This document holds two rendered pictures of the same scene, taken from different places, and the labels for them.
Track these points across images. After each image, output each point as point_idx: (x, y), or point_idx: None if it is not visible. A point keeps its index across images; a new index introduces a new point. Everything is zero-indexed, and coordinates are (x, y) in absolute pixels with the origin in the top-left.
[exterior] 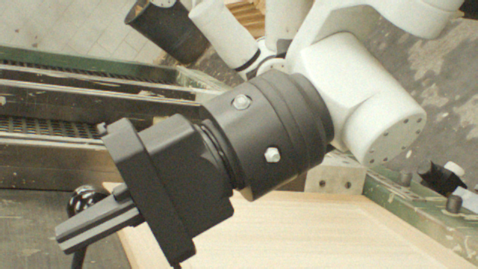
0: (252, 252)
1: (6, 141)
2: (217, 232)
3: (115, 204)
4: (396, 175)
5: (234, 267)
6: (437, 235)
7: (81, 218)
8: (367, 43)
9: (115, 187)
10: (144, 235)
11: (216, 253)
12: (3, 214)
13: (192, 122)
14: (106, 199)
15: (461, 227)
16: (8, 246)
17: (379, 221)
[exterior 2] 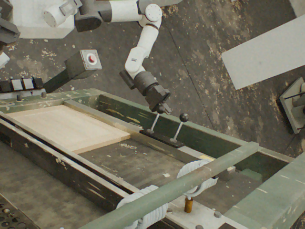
0: (86, 129)
1: (79, 156)
2: (77, 133)
3: (165, 103)
4: None
5: (100, 130)
6: (35, 107)
7: (167, 108)
8: None
9: (163, 101)
10: (98, 140)
11: (94, 132)
12: (104, 167)
13: None
14: (163, 104)
15: (35, 100)
16: (124, 159)
17: (26, 114)
